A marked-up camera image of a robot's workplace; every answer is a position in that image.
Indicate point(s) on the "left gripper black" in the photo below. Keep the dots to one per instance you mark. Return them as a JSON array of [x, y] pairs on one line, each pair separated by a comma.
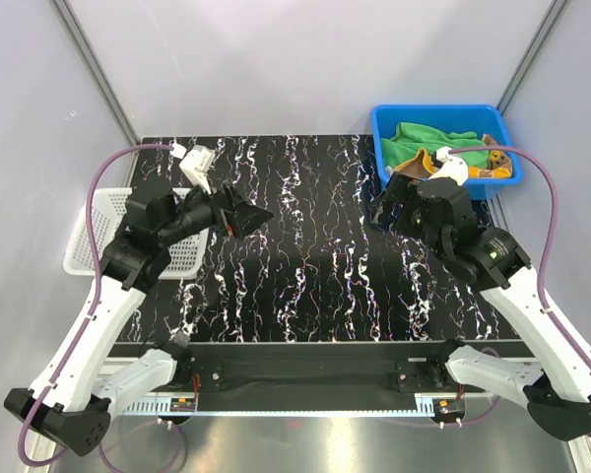
[[242, 217]]

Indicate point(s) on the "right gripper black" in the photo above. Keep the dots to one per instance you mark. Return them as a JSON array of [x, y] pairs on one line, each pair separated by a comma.
[[402, 190]]

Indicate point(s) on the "green microfiber towel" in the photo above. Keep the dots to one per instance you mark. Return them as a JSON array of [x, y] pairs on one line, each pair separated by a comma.
[[409, 151]]

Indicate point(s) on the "brown yellow towel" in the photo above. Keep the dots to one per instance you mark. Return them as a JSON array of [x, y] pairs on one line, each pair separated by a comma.
[[488, 164]]

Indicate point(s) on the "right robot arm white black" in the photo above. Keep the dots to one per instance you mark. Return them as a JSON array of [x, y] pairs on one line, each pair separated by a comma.
[[556, 389]]

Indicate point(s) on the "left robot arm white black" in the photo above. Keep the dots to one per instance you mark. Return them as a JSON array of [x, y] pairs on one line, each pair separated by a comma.
[[67, 403]]

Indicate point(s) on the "white perforated plastic basket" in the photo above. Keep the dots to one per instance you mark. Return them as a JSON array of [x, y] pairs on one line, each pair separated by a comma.
[[107, 212]]

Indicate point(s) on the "black marble pattern mat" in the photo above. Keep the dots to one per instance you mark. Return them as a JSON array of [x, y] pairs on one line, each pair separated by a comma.
[[319, 271]]

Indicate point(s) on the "blue plastic bin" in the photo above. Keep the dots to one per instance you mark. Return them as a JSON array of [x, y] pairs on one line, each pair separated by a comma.
[[480, 118]]

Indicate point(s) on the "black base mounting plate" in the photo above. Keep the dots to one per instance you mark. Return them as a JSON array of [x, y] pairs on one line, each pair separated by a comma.
[[315, 377]]

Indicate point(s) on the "left small circuit board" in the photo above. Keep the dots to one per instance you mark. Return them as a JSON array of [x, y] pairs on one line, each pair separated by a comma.
[[183, 404]]

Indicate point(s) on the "small circuit board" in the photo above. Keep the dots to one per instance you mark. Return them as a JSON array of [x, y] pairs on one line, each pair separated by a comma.
[[450, 407], [183, 404]]

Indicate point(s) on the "right small circuit board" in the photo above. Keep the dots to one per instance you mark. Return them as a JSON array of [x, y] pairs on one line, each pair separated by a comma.
[[450, 407]]

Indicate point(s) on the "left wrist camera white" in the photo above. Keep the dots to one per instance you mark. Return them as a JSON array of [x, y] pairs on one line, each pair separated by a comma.
[[195, 166]]

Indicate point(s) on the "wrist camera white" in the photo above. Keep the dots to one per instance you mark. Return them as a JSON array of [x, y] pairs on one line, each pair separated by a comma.
[[195, 166], [448, 165]]

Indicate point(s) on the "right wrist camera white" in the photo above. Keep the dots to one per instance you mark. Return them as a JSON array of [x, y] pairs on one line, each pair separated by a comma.
[[448, 165]]

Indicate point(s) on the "left aluminium frame post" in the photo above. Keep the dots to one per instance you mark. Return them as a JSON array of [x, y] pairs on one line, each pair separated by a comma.
[[79, 38]]

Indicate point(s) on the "aluminium frame post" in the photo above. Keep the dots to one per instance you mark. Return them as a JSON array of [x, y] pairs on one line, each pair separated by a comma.
[[79, 38], [538, 41]]

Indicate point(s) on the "right aluminium frame post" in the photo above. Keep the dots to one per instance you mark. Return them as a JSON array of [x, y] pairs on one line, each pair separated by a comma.
[[538, 41]]

